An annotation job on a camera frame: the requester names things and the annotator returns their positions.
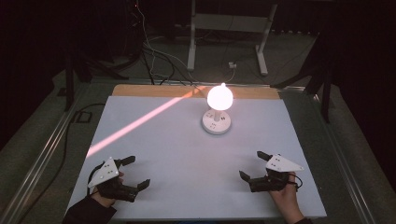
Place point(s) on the person's left hand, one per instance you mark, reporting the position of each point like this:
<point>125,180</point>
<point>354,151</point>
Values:
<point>104,199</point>

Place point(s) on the aluminium rail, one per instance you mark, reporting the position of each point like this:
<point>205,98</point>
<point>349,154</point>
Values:
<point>40,168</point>
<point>345,174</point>

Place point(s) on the white table mat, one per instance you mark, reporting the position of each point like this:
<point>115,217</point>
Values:
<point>186,165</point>

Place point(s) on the person's right hand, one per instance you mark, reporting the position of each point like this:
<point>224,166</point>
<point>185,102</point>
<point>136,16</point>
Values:
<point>288,202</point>

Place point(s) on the white metal stand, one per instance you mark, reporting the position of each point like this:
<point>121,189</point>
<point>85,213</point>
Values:
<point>191,46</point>

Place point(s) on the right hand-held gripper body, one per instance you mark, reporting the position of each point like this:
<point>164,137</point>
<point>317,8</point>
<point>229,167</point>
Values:
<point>281,165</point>

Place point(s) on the black rectangular floor frame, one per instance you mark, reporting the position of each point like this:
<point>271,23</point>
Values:
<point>77,117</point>

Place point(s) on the black metal stand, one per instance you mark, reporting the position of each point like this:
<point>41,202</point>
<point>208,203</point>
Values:
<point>69,84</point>
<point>326,99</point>

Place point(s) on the white power plug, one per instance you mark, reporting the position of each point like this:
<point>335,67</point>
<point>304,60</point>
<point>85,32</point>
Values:
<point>232,65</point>

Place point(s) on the glowing white table lamp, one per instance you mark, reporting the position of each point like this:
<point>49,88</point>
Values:
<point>216,125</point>

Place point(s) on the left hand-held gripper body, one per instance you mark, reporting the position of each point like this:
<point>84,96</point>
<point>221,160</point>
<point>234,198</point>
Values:
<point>104,174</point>

